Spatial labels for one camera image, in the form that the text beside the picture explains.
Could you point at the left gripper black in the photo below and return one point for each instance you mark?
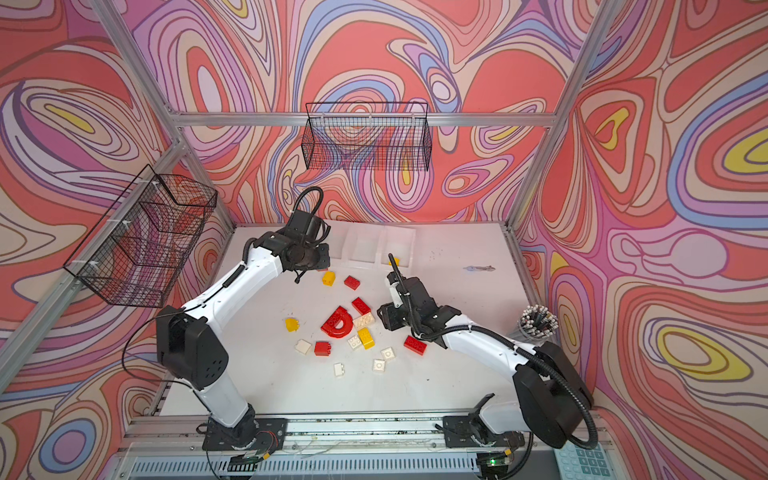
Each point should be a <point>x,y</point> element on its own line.
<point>325,262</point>

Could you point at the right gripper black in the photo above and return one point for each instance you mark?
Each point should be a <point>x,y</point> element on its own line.
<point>389,318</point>

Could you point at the cream long lego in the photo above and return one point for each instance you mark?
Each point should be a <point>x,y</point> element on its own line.
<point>364,321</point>

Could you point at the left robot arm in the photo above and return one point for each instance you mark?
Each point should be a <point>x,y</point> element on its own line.
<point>189,338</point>

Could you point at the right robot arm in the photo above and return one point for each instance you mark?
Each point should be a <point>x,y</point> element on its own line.
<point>550,396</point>

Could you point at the right white plastic bin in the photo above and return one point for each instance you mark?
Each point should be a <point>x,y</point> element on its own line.
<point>399,241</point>

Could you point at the white plastic bin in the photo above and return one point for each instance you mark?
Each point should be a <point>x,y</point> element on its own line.
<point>399,241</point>
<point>361,246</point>
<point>336,239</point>

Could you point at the middle white plastic bin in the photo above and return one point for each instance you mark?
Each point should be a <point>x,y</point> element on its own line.
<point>361,246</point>

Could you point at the left white plastic bin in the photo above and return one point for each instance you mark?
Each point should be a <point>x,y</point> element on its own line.
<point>336,239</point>

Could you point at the red arch lego piece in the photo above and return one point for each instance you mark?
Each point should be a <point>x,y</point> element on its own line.
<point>339,324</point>

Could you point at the cream small lego centre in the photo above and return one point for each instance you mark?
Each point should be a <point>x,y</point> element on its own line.
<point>354,342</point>

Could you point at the cream lego front right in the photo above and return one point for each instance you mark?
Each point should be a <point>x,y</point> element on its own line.
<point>388,354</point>

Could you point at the red square lego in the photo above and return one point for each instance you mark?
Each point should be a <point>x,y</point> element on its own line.
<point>322,349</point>

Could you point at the small pen on table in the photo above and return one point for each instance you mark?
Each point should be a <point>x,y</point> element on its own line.
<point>475,268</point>

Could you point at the cup of pens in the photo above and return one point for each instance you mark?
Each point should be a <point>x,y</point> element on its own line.
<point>537,323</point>

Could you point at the teal calculator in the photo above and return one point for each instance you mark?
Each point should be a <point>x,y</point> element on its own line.
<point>575,463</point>

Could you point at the black wire basket back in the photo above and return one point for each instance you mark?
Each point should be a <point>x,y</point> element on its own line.
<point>362,135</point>

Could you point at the black wire basket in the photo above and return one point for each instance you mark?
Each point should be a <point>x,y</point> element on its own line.
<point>147,243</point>
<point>362,135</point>

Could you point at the black wire basket left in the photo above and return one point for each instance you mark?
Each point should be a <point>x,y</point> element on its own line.
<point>147,243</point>

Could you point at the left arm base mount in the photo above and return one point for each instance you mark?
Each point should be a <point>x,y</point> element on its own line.
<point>241,450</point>

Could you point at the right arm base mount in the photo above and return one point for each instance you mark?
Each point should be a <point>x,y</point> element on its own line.
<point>502,456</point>

